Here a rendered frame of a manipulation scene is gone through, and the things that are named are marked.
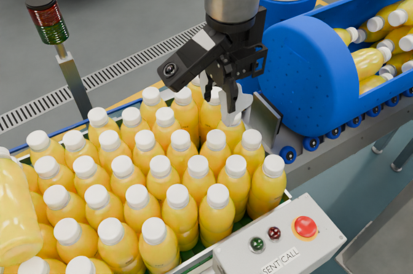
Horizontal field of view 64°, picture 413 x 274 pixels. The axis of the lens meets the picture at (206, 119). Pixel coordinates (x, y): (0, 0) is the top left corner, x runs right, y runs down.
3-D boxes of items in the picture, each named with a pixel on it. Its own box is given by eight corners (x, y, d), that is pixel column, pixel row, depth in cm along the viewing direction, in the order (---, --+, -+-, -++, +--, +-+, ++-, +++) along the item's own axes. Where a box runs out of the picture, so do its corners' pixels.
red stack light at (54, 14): (66, 21, 75) (59, 6, 72) (36, 30, 73) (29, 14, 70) (58, 8, 78) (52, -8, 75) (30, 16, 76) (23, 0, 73)
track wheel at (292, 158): (295, 144, 81) (290, 142, 82) (281, 152, 79) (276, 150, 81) (300, 160, 82) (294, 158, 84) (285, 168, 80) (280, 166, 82)
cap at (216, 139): (204, 147, 68) (204, 142, 66) (208, 133, 70) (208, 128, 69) (223, 151, 67) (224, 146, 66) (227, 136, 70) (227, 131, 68)
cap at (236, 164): (238, 156, 66) (239, 151, 65) (249, 171, 64) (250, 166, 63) (221, 164, 65) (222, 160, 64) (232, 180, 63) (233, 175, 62)
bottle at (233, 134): (237, 179, 84) (243, 134, 70) (211, 171, 85) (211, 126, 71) (244, 156, 88) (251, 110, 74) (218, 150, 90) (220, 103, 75)
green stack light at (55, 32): (72, 40, 79) (66, 22, 75) (45, 48, 77) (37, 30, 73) (65, 26, 82) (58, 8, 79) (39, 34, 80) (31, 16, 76)
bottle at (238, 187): (234, 190, 82) (240, 147, 68) (251, 214, 78) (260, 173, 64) (209, 204, 80) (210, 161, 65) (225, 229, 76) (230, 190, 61)
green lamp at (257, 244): (266, 247, 53) (267, 244, 52) (255, 254, 53) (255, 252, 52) (258, 236, 55) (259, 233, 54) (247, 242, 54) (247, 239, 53)
